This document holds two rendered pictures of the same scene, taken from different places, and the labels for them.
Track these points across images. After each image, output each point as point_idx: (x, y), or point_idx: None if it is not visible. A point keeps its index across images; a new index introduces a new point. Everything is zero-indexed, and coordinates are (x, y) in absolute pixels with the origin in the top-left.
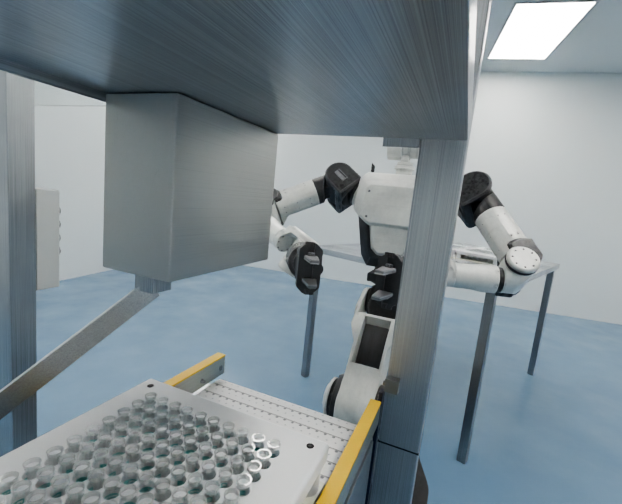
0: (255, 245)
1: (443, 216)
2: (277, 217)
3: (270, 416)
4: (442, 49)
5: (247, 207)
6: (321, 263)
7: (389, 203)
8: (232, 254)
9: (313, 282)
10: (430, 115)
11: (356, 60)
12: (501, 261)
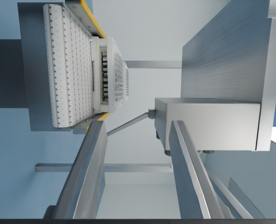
0: (174, 101)
1: None
2: None
3: (78, 73)
4: (207, 26)
5: (193, 100)
6: (187, 219)
7: None
8: (166, 99)
9: (98, 152)
10: (233, 10)
11: (207, 41)
12: None
